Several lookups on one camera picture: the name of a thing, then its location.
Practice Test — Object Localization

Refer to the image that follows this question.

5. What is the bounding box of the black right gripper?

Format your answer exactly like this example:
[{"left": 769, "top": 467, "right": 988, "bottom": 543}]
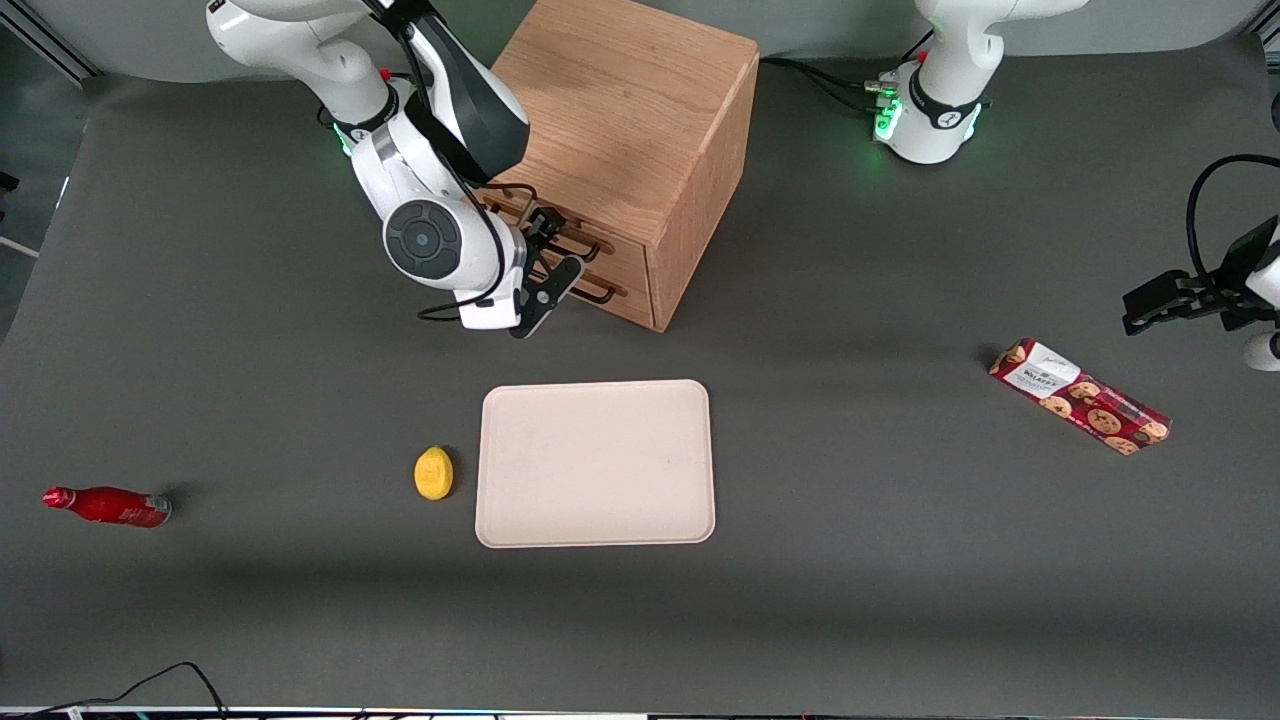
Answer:
[{"left": 515, "top": 205, "right": 599, "bottom": 277}]

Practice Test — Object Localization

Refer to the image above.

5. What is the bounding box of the red cookie box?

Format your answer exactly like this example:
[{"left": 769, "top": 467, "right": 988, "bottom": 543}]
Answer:
[{"left": 988, "top": 337, "right": 1172, "bottom": 457}]

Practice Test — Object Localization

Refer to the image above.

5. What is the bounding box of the yellow lemon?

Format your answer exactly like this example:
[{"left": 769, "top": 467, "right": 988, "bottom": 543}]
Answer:
[{"left": 414, "top": 446, "right": 455, "bottom": 501}]

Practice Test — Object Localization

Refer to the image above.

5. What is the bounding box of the black left gripper cable loop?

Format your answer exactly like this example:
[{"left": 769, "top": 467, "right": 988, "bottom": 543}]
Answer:
[{"left": 1186, "top": 154, "right": 1280, "bottom": 283}]

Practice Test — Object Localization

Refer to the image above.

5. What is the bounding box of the beige plastic tray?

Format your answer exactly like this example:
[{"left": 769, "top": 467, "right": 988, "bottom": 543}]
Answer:
[{"left": 475, "top": 379, "right": 716, "bottom": 549}]

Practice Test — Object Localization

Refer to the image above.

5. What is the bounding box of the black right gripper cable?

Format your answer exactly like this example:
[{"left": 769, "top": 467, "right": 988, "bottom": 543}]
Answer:
[{"left": 417, "top": 60, "right": 541, "bottom": 323}]

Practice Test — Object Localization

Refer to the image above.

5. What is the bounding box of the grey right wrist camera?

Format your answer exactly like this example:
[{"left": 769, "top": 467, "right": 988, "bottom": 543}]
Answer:
[{"left": 508, "top": 255, "right": 585, "bottom": 340}]

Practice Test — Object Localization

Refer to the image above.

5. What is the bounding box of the red bottle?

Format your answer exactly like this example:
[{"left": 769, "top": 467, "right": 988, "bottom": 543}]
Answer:
[{"left": 42, "top": 486, "right": 173, "bottom": 529}]

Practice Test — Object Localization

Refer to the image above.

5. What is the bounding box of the wooden drawer with black handle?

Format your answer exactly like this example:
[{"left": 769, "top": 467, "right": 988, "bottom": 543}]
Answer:
[
  {"left": 478, "top": 185, "right": 653, "bottom": 293},
  {"left": 560, "top": 262, "right": 656, "bottom": 329}
]

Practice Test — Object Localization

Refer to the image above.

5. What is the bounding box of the wooden drawer cabinet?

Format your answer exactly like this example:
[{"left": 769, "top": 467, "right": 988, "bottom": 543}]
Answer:
[{"left": 480, "top": 0, "right": 759, "bottom": 333}]

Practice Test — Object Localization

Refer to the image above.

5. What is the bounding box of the aluminium frame profile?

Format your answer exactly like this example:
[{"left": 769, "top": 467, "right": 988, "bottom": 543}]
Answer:
[{"left": 0, "top": 0, "right": 103, "bottom": 83}]

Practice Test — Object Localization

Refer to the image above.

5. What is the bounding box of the black left arm base cable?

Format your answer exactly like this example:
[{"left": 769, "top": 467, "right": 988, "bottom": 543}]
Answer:
[{"left": 758, "top": 55, "right": 901, "bottom": 113}]

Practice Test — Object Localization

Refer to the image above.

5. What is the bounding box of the black floor cable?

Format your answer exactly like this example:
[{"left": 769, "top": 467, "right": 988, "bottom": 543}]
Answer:
[{"left": 0, "top": 661, "right": 229, "bottom": 720}]

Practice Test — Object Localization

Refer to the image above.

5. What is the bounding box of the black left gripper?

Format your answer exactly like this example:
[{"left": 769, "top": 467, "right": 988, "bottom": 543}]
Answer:
[{"left": 1122, "top": 215, "right": 1280, "bottom": 337}]

